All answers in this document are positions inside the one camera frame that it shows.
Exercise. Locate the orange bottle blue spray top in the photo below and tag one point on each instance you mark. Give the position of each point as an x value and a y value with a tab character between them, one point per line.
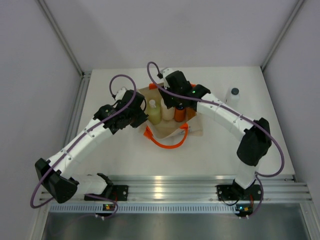
179	114

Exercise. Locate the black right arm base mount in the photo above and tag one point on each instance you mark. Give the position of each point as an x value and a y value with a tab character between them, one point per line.
231	192

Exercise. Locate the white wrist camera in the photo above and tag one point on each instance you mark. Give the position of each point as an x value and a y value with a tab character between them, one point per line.
163	73
119	94

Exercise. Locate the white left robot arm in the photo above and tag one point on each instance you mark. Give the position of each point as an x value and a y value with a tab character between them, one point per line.
57	172

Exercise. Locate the cream cylindrical bottle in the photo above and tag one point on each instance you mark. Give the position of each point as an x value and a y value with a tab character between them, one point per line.
167	114

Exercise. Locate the amber bottle pink cap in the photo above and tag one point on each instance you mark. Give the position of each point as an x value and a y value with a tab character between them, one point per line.
190	113

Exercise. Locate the left aluminium frame post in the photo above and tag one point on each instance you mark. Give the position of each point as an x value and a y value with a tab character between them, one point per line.
44	8

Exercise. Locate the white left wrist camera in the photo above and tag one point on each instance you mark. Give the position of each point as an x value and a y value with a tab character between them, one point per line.
119	94

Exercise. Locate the aluminium frame post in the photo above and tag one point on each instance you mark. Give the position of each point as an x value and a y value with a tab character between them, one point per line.
289	21
44	8

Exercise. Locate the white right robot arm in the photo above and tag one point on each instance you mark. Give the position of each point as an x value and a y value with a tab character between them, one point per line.
252	135

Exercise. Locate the right aluminium frame post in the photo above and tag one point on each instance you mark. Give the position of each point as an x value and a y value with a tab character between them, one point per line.
289	21

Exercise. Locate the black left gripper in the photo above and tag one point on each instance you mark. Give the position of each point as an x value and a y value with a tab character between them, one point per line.
142	118

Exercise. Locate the beige canvas bag orange handles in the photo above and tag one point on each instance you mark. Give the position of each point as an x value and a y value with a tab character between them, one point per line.
167	129

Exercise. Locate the green pump lotion bottle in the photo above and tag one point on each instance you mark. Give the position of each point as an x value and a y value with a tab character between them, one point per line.
154	112

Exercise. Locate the aluminium rail base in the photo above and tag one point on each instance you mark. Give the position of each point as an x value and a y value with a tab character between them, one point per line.
203	188

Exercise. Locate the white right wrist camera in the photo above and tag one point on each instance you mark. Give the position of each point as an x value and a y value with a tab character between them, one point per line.
163	73

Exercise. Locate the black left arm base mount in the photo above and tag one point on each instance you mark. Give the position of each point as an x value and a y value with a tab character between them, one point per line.
115	193

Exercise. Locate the white square bottle black cap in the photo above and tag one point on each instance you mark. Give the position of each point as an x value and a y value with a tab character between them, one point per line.
232	97

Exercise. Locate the slotted grey cable duct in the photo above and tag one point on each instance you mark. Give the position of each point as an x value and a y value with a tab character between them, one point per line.
147	208

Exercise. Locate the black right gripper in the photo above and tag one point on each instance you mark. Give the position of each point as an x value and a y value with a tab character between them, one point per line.
168	103

